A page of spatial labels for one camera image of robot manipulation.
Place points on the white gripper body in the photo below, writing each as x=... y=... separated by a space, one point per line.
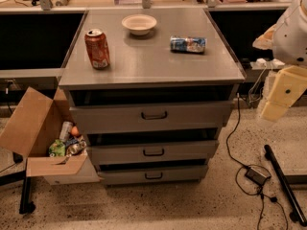
x=292 y=38

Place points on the black metal floor leg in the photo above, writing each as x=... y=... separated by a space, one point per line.
x=286 y=182

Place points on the white bowl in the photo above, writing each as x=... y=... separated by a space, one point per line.
x=139 y=24

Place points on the grey top drawer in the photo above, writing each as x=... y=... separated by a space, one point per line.
x=150 y=117

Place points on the grey bottom drawer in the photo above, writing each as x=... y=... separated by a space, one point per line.
x=155 y=175

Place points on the open cardboard box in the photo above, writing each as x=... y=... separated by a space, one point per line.
x=32 y=128

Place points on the grey drawer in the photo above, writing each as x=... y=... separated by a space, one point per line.
x=150 y=117
x=155 y=175
x=141 y=153

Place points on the silver can in box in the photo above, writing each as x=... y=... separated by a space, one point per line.
x=65 y=131

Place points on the green snack bag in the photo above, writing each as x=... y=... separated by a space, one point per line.
x=57 y=148

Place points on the white power strip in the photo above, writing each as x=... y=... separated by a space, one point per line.
x=261 y=63

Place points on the red soda can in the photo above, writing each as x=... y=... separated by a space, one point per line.
x=97 y=48

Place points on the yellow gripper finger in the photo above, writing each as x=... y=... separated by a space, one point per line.
x=264 y=41
x=270 y=111

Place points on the black power adapter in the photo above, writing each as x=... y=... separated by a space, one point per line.
x=257 y=177

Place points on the grey drawer cabinet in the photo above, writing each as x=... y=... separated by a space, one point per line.
x=144 y=70

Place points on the black caster leg left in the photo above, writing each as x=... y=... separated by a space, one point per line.
x=27 y=206

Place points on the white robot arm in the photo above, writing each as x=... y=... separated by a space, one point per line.
x=287 y=39

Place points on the blue crushed can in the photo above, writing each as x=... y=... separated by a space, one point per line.
x=195 y=45

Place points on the orange fruit in box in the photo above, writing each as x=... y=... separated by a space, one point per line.
x=75 y=131

